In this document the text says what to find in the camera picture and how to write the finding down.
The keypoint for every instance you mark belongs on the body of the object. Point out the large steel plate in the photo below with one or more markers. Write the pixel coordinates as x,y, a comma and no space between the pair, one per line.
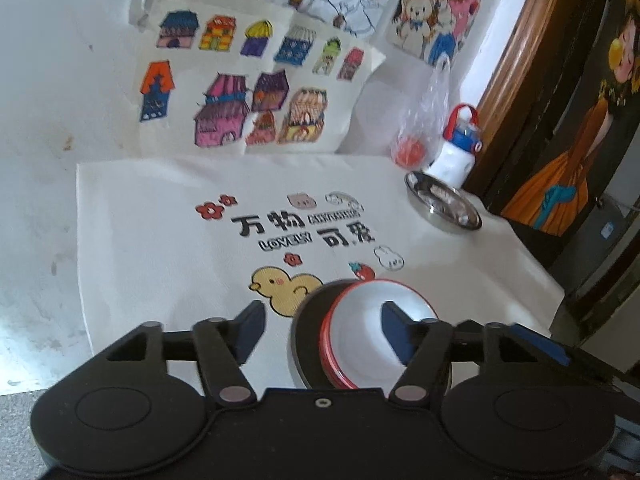
302,340

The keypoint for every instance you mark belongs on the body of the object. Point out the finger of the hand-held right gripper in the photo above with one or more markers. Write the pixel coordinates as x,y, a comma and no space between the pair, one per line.
542,345

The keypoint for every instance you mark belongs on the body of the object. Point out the white bottle with blue lid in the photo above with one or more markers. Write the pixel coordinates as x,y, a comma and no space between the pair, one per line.
450,160

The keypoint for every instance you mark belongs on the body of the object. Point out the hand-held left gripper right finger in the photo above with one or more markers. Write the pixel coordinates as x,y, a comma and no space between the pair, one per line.
395,330

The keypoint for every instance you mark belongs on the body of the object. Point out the brown wooden frame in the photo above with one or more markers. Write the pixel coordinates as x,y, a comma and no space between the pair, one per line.
520,60

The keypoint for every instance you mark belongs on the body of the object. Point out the painting of orange dress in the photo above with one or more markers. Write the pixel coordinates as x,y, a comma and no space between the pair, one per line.
565,180

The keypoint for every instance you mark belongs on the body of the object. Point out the girl and dog poster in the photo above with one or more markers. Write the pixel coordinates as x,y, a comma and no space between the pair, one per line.
440,10

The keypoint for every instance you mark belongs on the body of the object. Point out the clear plastic bag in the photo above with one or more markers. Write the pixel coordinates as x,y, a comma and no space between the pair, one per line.
407,152

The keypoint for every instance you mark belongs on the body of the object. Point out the house print cloth bag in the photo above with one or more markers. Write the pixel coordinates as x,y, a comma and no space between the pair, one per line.
200,60

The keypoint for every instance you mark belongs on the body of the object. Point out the grey panel with blue label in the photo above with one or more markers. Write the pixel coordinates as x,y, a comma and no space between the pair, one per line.
600,255

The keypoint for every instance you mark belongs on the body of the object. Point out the steel bowl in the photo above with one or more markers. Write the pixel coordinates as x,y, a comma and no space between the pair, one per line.
440,200

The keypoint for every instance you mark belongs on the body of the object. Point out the red rimmed white dish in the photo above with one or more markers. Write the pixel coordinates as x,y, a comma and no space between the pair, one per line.
360,340

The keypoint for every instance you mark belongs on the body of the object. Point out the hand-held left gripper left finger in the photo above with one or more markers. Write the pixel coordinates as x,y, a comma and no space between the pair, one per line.
250,331

